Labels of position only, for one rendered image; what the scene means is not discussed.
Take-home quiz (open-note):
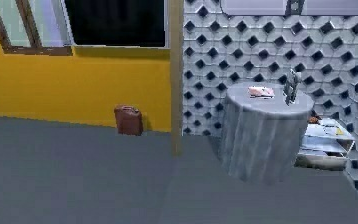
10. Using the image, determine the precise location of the tan wooden post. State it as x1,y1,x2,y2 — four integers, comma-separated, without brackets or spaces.
168,0,185,158

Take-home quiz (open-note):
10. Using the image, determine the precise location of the white low shelf unit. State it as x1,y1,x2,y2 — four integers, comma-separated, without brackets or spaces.
294,117,357,172

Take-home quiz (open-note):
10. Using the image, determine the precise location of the brown framed window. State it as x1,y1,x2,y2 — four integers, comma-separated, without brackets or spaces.
0,0,74,56

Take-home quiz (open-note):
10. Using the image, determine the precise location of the small brown object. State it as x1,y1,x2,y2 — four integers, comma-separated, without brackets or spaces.
308,111,322,125

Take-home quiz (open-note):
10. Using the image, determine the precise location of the pale grey wall cabinet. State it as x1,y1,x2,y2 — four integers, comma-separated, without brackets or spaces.
219,0,358,17

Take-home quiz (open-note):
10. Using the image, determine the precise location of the grey round draped table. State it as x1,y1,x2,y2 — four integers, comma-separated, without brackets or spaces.
219,81,315,185

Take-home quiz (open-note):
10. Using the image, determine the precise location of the dark wide window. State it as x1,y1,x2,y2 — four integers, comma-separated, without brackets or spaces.
60,0,171,50

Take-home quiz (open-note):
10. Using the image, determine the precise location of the pink flat book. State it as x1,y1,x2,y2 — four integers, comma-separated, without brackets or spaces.
247,85,276,99

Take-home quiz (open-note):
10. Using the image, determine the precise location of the brown jerry can tank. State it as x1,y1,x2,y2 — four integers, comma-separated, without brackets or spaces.
113,104,144,137

